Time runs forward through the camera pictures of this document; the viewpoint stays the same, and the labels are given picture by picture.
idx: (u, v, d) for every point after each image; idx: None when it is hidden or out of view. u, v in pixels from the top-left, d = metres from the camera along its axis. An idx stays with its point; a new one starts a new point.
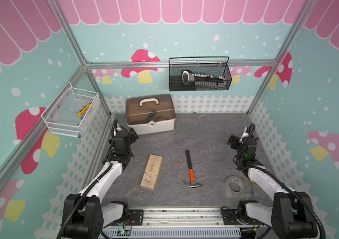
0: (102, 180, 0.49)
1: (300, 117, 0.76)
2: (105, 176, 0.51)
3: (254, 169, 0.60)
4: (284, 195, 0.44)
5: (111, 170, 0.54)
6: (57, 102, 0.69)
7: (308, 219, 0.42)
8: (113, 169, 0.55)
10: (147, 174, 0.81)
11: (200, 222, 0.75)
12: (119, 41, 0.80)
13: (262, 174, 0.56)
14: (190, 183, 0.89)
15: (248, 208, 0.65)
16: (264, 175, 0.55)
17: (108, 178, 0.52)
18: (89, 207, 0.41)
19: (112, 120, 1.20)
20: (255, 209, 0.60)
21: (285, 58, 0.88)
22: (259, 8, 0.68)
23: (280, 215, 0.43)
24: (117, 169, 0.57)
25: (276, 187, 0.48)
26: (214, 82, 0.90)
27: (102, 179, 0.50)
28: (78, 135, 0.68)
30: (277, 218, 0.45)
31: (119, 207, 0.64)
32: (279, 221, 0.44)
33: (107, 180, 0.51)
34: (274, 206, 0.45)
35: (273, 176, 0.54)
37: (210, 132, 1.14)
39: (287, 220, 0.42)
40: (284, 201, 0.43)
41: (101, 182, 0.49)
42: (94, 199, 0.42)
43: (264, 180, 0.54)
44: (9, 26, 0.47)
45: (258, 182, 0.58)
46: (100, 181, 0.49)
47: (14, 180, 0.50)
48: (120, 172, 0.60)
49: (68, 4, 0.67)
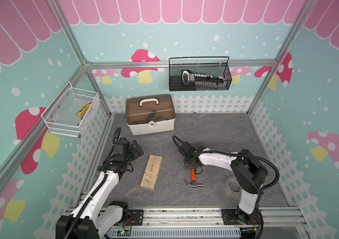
0: (96, 196, 0.47)
1: (300, 117, 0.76)
2: (99, 189, 0.49)
3: (202, 153, 0.66)
4: (236, 162, 0.51)
5: (105, 183, 0.51)
6: (57, 102, 0.69)
7: (258, 166, 0.52)
8: (108, 180, 0.52)
10: (147, 174, 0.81)
11: (200, 222, 0.75)
12: (119, 40, 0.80)
13: (212, 154, 0.62)
14: (191, 182, 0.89)
15: (245, 208, 0.64)
16: (214, 154, 0.61)
17: (103, 191, 0.49)
18: (83, 230, 0.39)
19: (112, 120, 1.20)
20: (243, 201, 0.63)
21: (285, 58, 0.88)
22: (259, 8, 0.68)
23: (243, 178, 0.50)
24: (112, 180, 0.54)
25: (227, 159, 0.55)
26: (214, 82, 0.90)
27: (96, 195, 0.47)
28: (78, 134, 0.68)
30: (243, 182, 0.52)
31: (118, 210, 0.63)
32: (246, 183, 0.51)
33: (103, 194, 0.49)
34: (237, 175, 0.51)
35: (222, 152, 0.60)
37: (210, 132, 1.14)
39: (250, 177, 0.49)
40: (239, 165, 0.49)
41: (95, 199, 0.46)
42: (88, 221, 0.40)
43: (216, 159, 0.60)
44: (9, 26, 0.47)
45: (212, 162, 0.63)
46: (94, 198, 0.46)
47: (14, 180, 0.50)
48: (116, 182, 0.56)
49: (68, 4, 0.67)
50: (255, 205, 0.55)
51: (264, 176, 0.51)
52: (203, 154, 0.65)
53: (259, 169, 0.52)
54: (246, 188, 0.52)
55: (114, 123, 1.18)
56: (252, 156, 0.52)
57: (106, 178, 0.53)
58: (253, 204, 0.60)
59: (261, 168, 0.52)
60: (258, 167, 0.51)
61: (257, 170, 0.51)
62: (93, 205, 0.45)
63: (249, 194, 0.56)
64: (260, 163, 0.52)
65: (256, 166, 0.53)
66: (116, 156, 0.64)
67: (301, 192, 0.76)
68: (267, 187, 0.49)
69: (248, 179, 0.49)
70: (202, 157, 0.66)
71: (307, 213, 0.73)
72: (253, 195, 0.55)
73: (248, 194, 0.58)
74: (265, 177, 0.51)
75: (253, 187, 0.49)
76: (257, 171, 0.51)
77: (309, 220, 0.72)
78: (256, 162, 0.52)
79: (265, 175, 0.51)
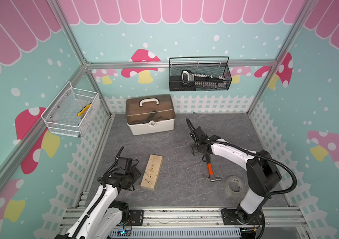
0: (93, 213, 0.47)
1: (300, 117, 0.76)
2: (97, 206, 0.49)
3: (217, 143, 0.63)
4: (253, 162, 0.48)
5: (103, 198, 0.51)
6: (57, 102, 0.69)
7: (273, 170, 0.49)
8: (106, 196, 0.52)
10: (147, 174, 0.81)
11: (200, 222, 0.75)
12: (119, 40, 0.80)
13: (226, 147, 0.59)
14: (210, 177, 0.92)
15: (245, 207, 0.65)
16: (229, 148, 0.59)
17: (101, 209, 0.49)
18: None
19: (112, 120, 1.20)
20: (247, 200, 0.63)
21: (285, 58, 0.88)
22: (259, 8, 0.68)
23: (255, 179, 0.49)
24: (111, 195, 0.54)
25: (243, 156, 0.53)
26: (214, 82, 0.90)
27: (92, 212, 0.47)
28: (78, 134, 0.68)
30: (253, 183, 0.50)
31: (117, 214, 0.62)
32: (255, 184, 0.50)
33: (100, 211, 0.49)
34: (250, 175, 0.50)
35: (238, 147, 0.57)
37: (210, 132, 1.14)
39: (263, 179, 0.47)
40: (255, 166, 0.47)
41: (92, 217, 0.46)
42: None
43: (230, 153, 0.57)
44: (8, 26, 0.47)
45: (224, 155, 0.61)
46: (90, 216, 0.46)
47: (14, 180, 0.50)
48: (114, 197, 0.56)
49: (69, 4, 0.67)
50: (257, 207, 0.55)
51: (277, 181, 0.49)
52: (217, 144, 0.63)
53: (274, 174, 0.50)
54: (254, 189, 0.51)
55: (114, 123, 1.18)
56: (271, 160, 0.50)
57: (104, 193, 0.52)
58: (255, 206, 0.60)
59: (276, 174, 0.50)
60: (273, 172, 0.49)
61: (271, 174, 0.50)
62: (89, 224, 0.44)
63: (254, 196, 0.56)
64: (276, 168, 0.50)
65: (271, 170, 0.51)
66: (117, 170, 0.65)
67: (301, 192, 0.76)
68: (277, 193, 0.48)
69: (260, 180, 0.47)
70: (215, 147, 0.63)
71: (307, 213, 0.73)
72: (259, 197, 0.54)
73: (254, 196, 0.57)
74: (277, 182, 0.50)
75: (263, 190, 0.48)
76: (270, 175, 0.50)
77: (309, 220, 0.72)
78: (273, 166, 0.50)
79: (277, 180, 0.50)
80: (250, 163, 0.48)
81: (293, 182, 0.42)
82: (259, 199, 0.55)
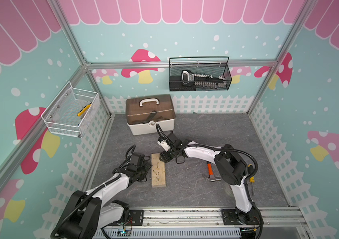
0: (108, 186, 0.52)
1: (300, 117, 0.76)
2: (113, 183, 0.54)
3: (188, 146, 0.69)
4: (219, 156, 0.54)
5: (119, 179, 0.57)
6: (57, 102, 0.69)
7: (238, 159, 0.56)
8: (120, 179, 0.58)
10: (154, 172, 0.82)
11: (200, 222, 0.75)
12: (119, 40, 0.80)
13: (197, 148, 0.65)
14: (210, 177, 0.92)
15: (241, 206, 0.65)
16: (199, 148, 0.64)
17: (114, 187, 0.54)
18: (90, 208, 0.42)
19: (112, 120, 1.20)
20: (238, 198, 0.64)
21: (285, 58, 0.88)
22: (259, 8, 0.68)
23: (224, 171, 0.55)
24: (124, 181, 0.60)
25: (211, 153, 0.58)
26: (214, 82, 0.90)
27: (109, 185, 0.52)
28: (78, 134, 0.68)
30: (225, 175, 0.56)
31: (119, 209, 0.63)
32: (227, 176, 0.55)
33: (113, 188, 0.54)
34: (220, 168, 0.56)
35: (206, 146, 0.63)
37: (210, 132, 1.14)
39: (231, 170, 0.53)
40: (222, 160, 0.53)
41: (107, 188, 0.51)
42: (96, 200, 0.43)
43: (200, 152, 0.63)
44: (9, 26, 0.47)
45: (196, 155, 0.67)
46: (106, 187, 0.51)
47: (14, 180, 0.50)
48: (125, 186, 0.61)
49: (68, 4, 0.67)
50: (250, 201, 0.64)
51: (244, 168, 0.56)
52: (188, 147, 0.68)
53: (240, 163, 0.56)
54: (228, 180, 0.57)
55: (114, 123, 1.18)
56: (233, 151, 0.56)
57: (120, 176, 0.60)
58: (246, 200, 0.62)
59: (242, 162, 0.57)
60: (239, 161, 0.56)
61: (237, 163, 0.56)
62: (104, 192, 0.48)
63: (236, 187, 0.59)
64: (240, 157, 0.57)
65: (237, 160, 0.57)
66: (130, 166, 0.71)
67: (301, 192, 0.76)
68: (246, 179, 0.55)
69: (228, 171, 0.53)
70: (187, 151, 0.69)
71: (307, 213, 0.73)
72: (238, 187, 0.58)
73: (236, 188, 0.60)
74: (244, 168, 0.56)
75: (234, 179, 0.53)
76: (237, 164, 0.56)
77: (309, 220, 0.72)
78: (237, 156, 0.56)
79: (244, 167, 0.56)
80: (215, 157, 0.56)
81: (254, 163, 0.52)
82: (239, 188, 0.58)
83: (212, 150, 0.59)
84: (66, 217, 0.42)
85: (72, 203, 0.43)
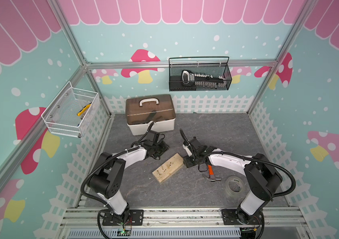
0: (129, 153, 0.58)
1: (300, 117, 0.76)
2: (133, 151, 0.61)
3: (213, 153, 0.64)
4: (250, 166, 0.48)
5: (138, 150, 0.64)
6: (57, 102, 0.69)
7: (273, 172, 0.49)
8: (139, 150, 0.64)
10: (163, 167, 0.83)
11: (200, 222, 0.75)
12: (119, 40, 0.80)
13: (223, 156, 0.60)
14: (210, 177, 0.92)
15: (246, 209, 0.64)
16: (225, 156, 0.59)
17: (133, 156, 0.60)
18: (117, 166, 0.48)
19: (112, 120, 1.20)
20: (247, 203, 0.63)
21: (285, 58, 0.88)
22: (259, 8, 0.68)
23: (255, 183, 0.48)
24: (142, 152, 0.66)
25: (240, 162, 0.53)
26: (214, 82, 0.90)
27: (130, 152, 0.59)
28: (78, 134, 0.68)
30: (254, 188, 0.50)
31: (123, 204, 0.65)
32: (258, 189, 0.49)
33: (134, 156, 0.60)
34: (250, 178, 0.49)
35: (234, 154, 0.57)
37: (210, 132, 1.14)
39: (263, 183, 0.47)
40: (253, 170, 0.47)
41: (128, 155, 0.57)
42: (121, 161, 0.49)
43: (228, 161, 0.57)
44: (9, 26, 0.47)
45: (223, 164, 0.61)
46: (127, 154, 0.57)
47: (14, 180, 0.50)
48: (143, 157, 0.67)
49: (68, 4, 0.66)
50: (258, 209, 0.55)
51: (278, 182, 0.49)
52: (213, 155, 0.63)
53: (274, 176, 0.49)
54: (257, 194, 0.50)
55: (114, 123, 1.18)
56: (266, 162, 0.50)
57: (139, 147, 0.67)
58: (256, 208, 0.60)
59: (276, 175, 0.49)
60: (273, 174, 0.49)
61: (271, 176, 0.49)
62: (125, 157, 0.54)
63: (255, 198, 0.56)
64: (275, 169, 0.50)
65: (270, 172, 0.50)
66: (147, 141, 0.76)
67: (301, 192, 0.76)
68: (278, 195, 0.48)
69: (260, 184, 0.46)
70: (212, 158, 0.64)
71: (307, 213, 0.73)
72: (261, 200, 0.54)
73: (254, 198, 0.57)
74: (279, 183, 0.49)
75: (266, 193, 0.47)
76: (271, 177, 0.49)
77: (309, 220, 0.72)
78: (271, 168, 0.49)
79: (279, 181, 0.49)
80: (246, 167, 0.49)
81: (292, 183, 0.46)
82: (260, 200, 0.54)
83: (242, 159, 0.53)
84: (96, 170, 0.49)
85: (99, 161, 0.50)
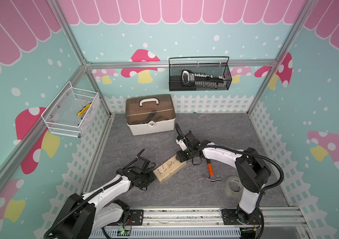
0: (106, 191, 0.50)
1: (300, 117, 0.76)
2: (111, 187, 0.53)
3: (206, 147, 0.66)
4: (241, 159, 0.50)
5: (118, 184, 0.55)
6: (57, 102, 0.69)
7: (262, 165, 0.51)
8: (121, 183, 0.56)
10: (163, 167, 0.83)
11: (200, 222, 0.75)
12: (119, 40, 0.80)
13: (216, 150, 0.61)
14: (210, 177, 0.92)
15: (245, 208, 0.65)
16: (218, 150, 0.61)
17: (113, 191, 0.53)
18: (84, 214, 0.41)
19: (111, 120, 1.21)
20: (244, 200, 0.64)
21: (285, 58, 0.88)
22: (259, 8, 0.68)
23: (246, 176, 0.50)
24: (124, 184, 0.58)
25: (231, 155, 0.55)
26: (214, 82, 0.90)
27: (107, 190, 0.51)
28: (78, 134, 0.68)
30: (245, 180, 0.52)
31: (118, 211, 0.62)
32: (248, 181, 0.51)
33: (112, 192, 0.52)
34: (240, 171, 0.51)
35: (226, 147, 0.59)
37: (210, 132, 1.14)
39: (252, 176, 0.49)
40: (243, 163, 0.49)
41: (105, 193, 0.49)
42: (90, 207, 0.43)
43: (220, 154, 0.59)
44: (9, 26, 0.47)
45: (215, 157, 0.64)
46: (104, 192, 0.50)
47: (15, 180, 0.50)
48: (124, 189, 0.59)
49: (68, 3, 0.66)
50: (256, 205, 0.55)
51: (268, 175, 0.51)
52: (206, 148, 0.65)
53: (263, 169, 0.52)
54: (247, 186, 0.53)
55: (114, 123, 1.18)
56: (256, 154, 0.52)
57: (120, 180, 0.58)
58: (253, 204, 0.60)
59: (265, 168, 0.52)
60: (262, 167, 0.51)
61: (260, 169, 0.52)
62: (101, 197, 0.48)
63: (250, 193, 0.57)
64: (264, 163, 0.52)
65: (260, 166, 0.53)
66: (134, 168, 0.70)
67: (301, 192, 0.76)
68: (268, 188, 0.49)
69: (250, 177, 0.49)
70: (206, 152, 0.66)
71: (307, 213, 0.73)
72: (254, 194, 0.55)
73: (250, 194, 0.57)
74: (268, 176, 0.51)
75: (255, 186, 0.49)
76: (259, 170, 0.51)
77: (309, 220, 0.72)
78: (261, 161, 0.52)
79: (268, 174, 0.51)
80: (236, 160, 0.52)
81: (281, 175, 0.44)
82: (254, 195, 0.56)
83: (233, 152, 0.56)
84: (60, 220, 0.42)
85: (67, 205, 0.43)
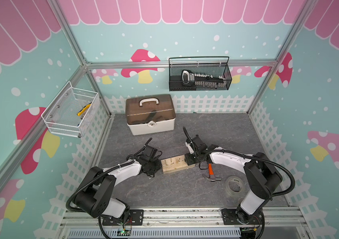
0: (123, 168, 0.55)
1: (300, 117, 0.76)
2: (126, 167, 0.57)
3: (214, 152, 0.64)
4: (250, 165, 0.49)
5: (132, 165, 0.60)
6: (57, 102, 0.69)
7: (273, 171, 0.49)
8: (133, 165, 0.61)
10: (171, 160, 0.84)
11: (200, 222, 0.75)
12: (119, 40, 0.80)
13: (224, 154, 0.60)
14: (210, 177, 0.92)
15: (246, 208, 0.65)
16: (226, 154, 0.60)
17: (128, 170, 0.57)
18: (105, 184, 0.45)
19: (112, 120, 1.20)
20: (248, 203, 0.62)
21: (285, 58, 0.88)
22: (259, 8, 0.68)
23: (255, 181, 0.48)
24: (136, 168, 0.62)
25: (240, 160, 0.53)
26: (214, 82, 0.90)
27: (123, 168, 0.55)
28: (78, 134, 0.68)
30: (254, 186, 0.50)
31: (121, 206, 0.64)
32: (257, 187, 0.49)
33: (126, 172, 0.56)
34: (250, 176, 0.49)
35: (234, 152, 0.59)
37: (210, 132, 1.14)
39: (262, 181, 0.47)
40: (253, 168, 0.48)
41: (121, 171, 0.53)
42: (110, 178, 0.46)
43: (228, 159, 0.58)
44: (8, 26, 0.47)
45: (223, 162, 0.62)
46: (120, 169, 0.54)
47: (14, 180, 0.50)
48: (136, 174, 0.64)
49: (68, 3, 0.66)
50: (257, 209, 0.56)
51: (279, 181, 0.49)
52: (214, 152, 0.64)
53: (274, 175, 0.49)
54: (257, 192, 0.50)
55: (114, 123, 1.18)
56: (266, 160, 0.50)
57: (134, 161, 0.64)
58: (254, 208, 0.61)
59: (276, 174, 0.50)
60: (273, 173, 0.49)
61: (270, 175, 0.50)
62: (117, 173, 0.51)
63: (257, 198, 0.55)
64: (275, 168, 0.50)
65: (270, 171, 0.51)
66: (143, 155, 0.74)
67: (301, 192, 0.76)
68: (279, 194, 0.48)
69: (260, 183, 0.47)
70: (213, 156, 0.64)
71: (307, 213, 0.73)
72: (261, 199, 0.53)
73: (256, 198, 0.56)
74: (279, 182, 0.49)
75: (265, 192, 0.47)
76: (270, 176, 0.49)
77: (309, 220, 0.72)
78: (271, 167, 0.50)
79: (279, 180, 0.49)
80: (246, 165, 0.49)
81: (292, 180, 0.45)
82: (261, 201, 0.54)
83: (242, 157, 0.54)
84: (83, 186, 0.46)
85: (88, 177, 0.47)
